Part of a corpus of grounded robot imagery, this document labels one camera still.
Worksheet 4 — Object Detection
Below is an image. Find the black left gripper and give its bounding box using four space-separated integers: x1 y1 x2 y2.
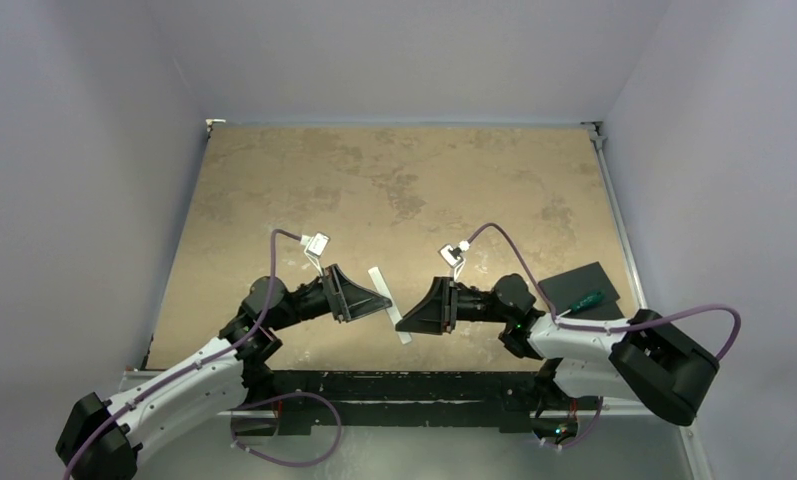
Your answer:
269 263 390 331

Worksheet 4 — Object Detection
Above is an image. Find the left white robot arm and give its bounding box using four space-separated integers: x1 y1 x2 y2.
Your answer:
55 265 393 479

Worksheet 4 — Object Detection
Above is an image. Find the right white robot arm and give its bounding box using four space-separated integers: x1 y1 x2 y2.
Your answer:
395 274 720 426

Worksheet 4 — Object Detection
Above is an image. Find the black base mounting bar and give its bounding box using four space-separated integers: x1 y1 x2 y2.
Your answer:
247 370 540 433

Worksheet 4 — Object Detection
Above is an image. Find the black foam pad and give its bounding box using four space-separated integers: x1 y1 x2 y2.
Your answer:
539 262 623 320

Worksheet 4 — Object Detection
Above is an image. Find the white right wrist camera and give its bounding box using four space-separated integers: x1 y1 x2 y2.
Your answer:
438 240 471 281

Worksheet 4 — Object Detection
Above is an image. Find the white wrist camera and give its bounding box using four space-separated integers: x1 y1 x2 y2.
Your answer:
299 232 330 275
438 240 471 281

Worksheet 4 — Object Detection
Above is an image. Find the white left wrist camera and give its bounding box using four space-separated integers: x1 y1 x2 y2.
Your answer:
299 232 330 275

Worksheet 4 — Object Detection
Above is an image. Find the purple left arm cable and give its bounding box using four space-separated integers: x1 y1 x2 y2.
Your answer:
61 228 307 480

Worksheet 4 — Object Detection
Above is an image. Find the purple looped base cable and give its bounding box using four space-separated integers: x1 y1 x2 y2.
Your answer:
229 389 344 469

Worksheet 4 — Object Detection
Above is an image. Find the aluminium frame rail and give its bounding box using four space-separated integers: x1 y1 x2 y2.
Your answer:
580 122 648 308

